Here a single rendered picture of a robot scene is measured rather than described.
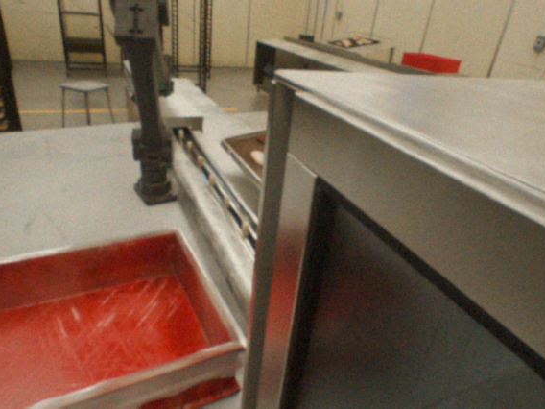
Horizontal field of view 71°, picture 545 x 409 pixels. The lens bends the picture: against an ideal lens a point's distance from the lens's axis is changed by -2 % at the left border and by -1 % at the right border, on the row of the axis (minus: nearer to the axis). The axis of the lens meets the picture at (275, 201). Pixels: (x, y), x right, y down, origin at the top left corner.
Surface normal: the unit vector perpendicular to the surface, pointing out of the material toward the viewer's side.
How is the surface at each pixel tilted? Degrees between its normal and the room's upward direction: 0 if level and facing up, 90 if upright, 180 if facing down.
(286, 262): 90
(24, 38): 90
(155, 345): 0
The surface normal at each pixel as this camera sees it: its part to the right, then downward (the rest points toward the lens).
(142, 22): 0.18, -0.14
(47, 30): 0.41, 0.45
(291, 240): -0.91, 0.11
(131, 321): 0.10, -0.89
